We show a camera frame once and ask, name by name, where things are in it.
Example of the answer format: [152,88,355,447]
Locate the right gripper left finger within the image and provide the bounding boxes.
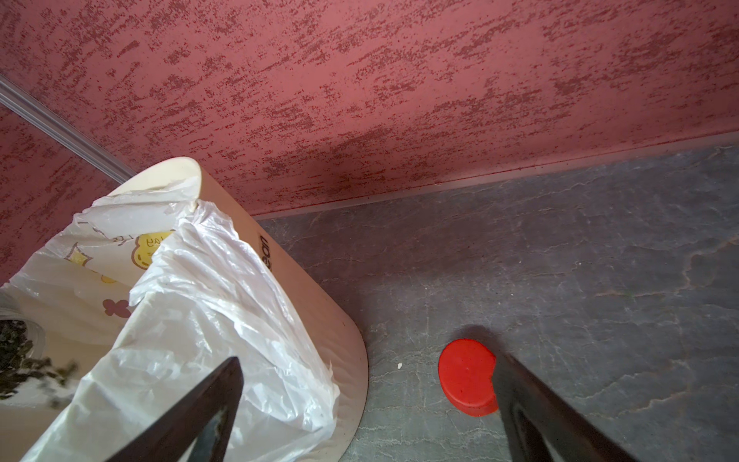
[110,356,244,462]

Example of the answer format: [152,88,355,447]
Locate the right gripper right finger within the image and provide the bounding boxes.
[492,353,634,461]

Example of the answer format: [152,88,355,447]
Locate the jar red lid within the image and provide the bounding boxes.
[438,339,498,418]

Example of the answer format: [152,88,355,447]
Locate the clear plastic jar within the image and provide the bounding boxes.
[1,307,46,352]

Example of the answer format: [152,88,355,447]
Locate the dark tea leaves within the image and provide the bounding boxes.
[1,321,79,408]

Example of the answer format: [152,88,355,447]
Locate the cream plastic waste bin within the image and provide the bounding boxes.
[1,158,369,461]

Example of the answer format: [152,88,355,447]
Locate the white printed bin liner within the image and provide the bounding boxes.
[1,179,340,461]

